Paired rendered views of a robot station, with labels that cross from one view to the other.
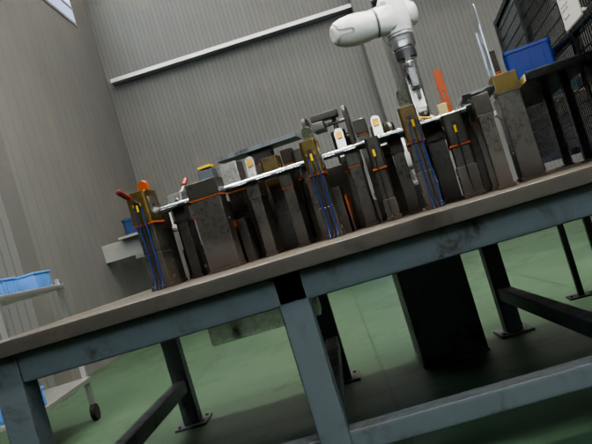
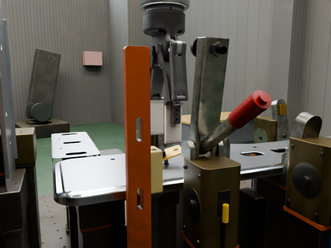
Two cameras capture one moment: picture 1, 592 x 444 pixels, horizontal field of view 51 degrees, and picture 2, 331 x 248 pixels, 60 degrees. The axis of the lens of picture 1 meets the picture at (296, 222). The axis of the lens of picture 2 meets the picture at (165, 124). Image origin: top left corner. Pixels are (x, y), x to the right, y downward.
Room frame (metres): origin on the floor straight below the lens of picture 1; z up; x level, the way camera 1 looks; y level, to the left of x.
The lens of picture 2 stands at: (2.71, -0.85, 1.16)
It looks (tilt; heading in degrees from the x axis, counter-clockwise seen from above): 9 degrees down; 147
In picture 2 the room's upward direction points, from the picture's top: straight up
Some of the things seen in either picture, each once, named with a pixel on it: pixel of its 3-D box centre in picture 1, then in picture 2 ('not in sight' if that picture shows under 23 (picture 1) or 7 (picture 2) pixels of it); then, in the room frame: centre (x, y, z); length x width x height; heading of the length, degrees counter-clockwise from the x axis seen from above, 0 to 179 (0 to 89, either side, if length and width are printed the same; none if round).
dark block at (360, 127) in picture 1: (373, 169); not in sight; (2.52, -0.36, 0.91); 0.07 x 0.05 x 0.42; 168
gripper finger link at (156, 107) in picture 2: (420, 99); (156, 117); (2.22, -0.55, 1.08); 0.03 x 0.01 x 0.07; 78
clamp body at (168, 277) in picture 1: (152, 240); not in sight; (2.27, 0.52, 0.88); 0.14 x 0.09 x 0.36; 168
